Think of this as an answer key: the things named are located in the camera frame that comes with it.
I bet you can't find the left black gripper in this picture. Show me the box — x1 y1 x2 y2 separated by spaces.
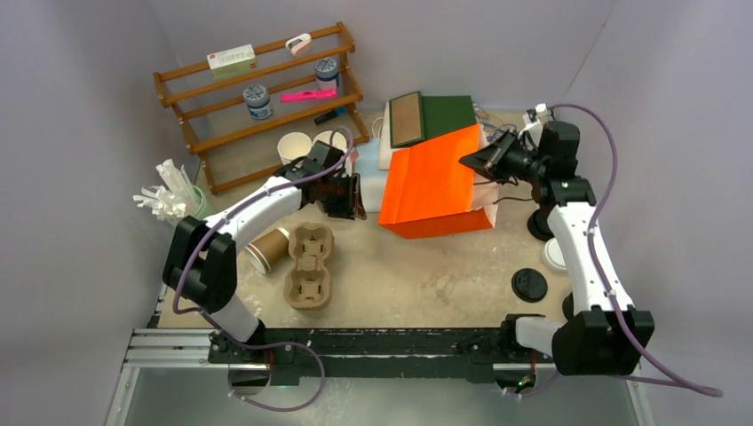
320 171 365 220

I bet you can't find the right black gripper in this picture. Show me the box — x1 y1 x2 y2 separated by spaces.
459 130 548 186

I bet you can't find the orange paper bag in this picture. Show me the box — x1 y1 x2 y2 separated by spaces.
378 124 499 240

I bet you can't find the brown paper cup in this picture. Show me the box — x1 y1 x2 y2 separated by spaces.
245 227 289 275

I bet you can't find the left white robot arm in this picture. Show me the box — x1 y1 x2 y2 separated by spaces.
162 141 363 363

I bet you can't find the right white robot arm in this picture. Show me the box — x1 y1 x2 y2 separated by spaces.
459 121 654 375

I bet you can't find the right white cup stack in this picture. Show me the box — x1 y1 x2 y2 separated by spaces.
313 130 348 152

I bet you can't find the white cup stack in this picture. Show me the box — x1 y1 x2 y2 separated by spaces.
277 132 313 165
313 130 348 152

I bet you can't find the black lid stack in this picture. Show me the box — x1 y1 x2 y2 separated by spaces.
527 209 554 242

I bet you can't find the left white cup stack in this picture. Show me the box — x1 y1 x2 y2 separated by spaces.
277 132 313 165

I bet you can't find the pulp cup carrier tray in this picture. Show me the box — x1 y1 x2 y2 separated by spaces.
283 222 335 311

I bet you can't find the green paper bag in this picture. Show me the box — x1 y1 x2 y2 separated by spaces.
388 91 477 149

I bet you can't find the black blue marker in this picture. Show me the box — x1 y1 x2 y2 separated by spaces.
313 106 347 125

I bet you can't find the white cup lid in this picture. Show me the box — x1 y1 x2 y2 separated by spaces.
541 238 567 275

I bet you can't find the pink marker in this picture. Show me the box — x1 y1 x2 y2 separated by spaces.
280 88 338 103

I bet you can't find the black cup lid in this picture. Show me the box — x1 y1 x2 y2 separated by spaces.
511 268 549 303

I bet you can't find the blue white jar right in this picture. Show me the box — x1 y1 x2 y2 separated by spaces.
313 57 340 91

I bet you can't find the blue white jar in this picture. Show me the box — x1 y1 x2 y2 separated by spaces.
242 84 273 121
313 57 340 91

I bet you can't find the blue white jar left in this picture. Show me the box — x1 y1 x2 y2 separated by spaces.
242 84 273 121

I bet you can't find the green straw holder cup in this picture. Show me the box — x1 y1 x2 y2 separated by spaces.
193 185 216 219

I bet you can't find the wooden shelf rack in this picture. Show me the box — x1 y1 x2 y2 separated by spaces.
153 22 370 194

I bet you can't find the white pink clip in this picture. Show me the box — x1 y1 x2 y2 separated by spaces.
285 33 313 58

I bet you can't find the white green box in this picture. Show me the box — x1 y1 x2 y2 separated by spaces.
206 44 258 80

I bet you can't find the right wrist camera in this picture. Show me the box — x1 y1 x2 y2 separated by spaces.
519 103 554 145

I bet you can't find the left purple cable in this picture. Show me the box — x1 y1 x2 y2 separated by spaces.
170 126 357 414

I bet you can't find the purple cable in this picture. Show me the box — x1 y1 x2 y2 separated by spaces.
170 126 357 414
500 103 725 401

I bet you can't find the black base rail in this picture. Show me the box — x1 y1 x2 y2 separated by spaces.
123 326 642 390

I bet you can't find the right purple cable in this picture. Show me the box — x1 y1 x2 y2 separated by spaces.
500 103 725 401

